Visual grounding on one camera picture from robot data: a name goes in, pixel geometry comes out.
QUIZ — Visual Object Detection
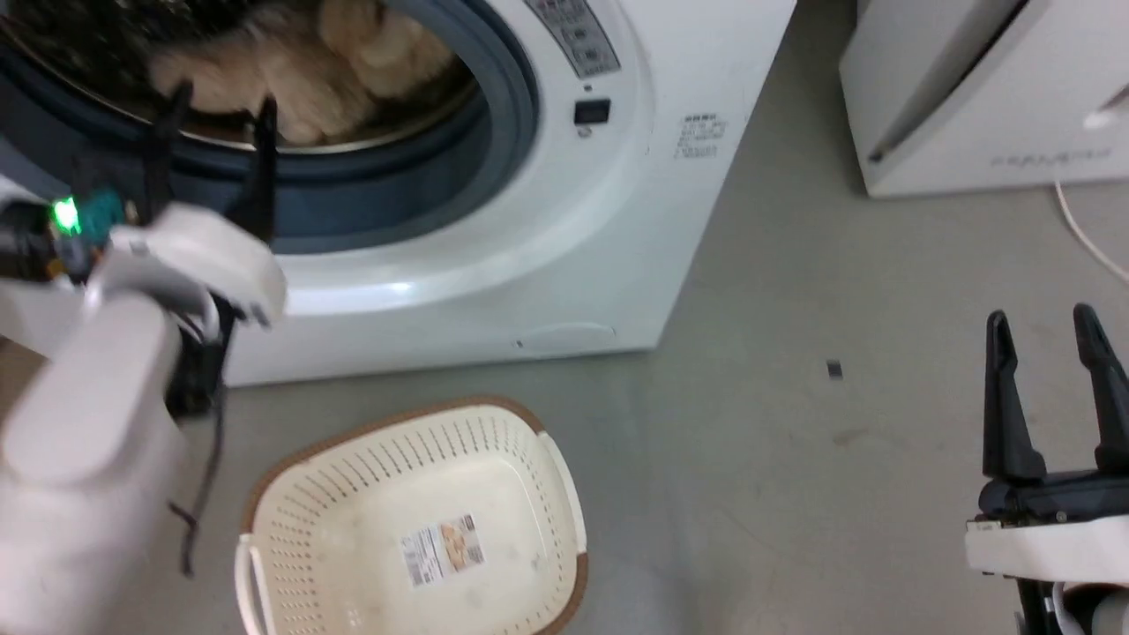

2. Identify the cream perforated laundry basket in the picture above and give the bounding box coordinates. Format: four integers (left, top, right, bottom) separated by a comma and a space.
235, 396, 589, 635

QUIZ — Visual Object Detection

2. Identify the white paper product label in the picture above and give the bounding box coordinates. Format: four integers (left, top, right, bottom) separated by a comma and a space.
400, 515, 485, 588

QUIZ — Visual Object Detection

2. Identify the beige fluffy laundry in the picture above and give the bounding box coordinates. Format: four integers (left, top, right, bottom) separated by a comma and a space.
148, 0, 460, 146

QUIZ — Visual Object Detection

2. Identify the white power cord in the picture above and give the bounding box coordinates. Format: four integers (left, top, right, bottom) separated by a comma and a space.
1053, 180, 1129, 285

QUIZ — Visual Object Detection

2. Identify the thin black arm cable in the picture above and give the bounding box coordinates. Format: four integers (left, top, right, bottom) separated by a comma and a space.
168, 379, 228, 578

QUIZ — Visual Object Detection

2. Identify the white front-load washing machine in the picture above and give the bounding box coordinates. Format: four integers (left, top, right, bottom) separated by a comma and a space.
0, 0, 798, 388

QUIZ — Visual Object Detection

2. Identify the white box appliance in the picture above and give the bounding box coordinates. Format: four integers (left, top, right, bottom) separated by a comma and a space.
838, 0, 1129, 198

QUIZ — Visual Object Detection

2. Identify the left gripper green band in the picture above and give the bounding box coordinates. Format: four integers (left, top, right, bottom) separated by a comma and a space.
0, 79, 280, 285

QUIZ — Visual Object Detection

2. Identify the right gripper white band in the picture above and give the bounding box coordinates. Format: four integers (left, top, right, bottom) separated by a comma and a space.
964, 303, 1129, 586

